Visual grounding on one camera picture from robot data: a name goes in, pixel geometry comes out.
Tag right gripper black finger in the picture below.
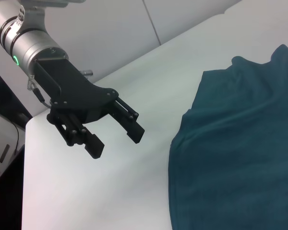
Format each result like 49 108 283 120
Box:
109 96 146 145
46 111 106 161

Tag teal blue shirt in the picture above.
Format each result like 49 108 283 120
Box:
169 44 288 230

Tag black equipment panel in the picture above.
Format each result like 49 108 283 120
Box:
0 63 33 122

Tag black furniture block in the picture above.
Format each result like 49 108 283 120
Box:
0 143 26 230

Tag dark grey gripper cable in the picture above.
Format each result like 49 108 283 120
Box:
26 74 54 110

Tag thin black hanging cable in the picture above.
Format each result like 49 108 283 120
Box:
11 118 20 154

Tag white cabinet with dark handle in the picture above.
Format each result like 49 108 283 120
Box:
0 107 27 179

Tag silver camera mount bracket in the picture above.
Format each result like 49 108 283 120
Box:
18 0 86 33

